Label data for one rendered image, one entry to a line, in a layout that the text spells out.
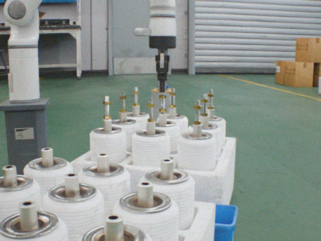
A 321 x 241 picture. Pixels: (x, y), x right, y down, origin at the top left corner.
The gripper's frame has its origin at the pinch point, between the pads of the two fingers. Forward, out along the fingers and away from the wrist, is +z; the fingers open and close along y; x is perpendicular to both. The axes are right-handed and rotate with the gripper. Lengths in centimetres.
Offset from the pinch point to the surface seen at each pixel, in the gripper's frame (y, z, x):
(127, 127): -1.6, 11.1, 9.7
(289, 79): 364, 26, -147
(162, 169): -45.4, 8.8, -1.4
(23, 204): -65, 8, 16
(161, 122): -1.1, 9.6, 0.1
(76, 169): -15.0, 19.6, 21.3
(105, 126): -9.9, 9.3, 14.3
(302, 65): 350, 8, -158
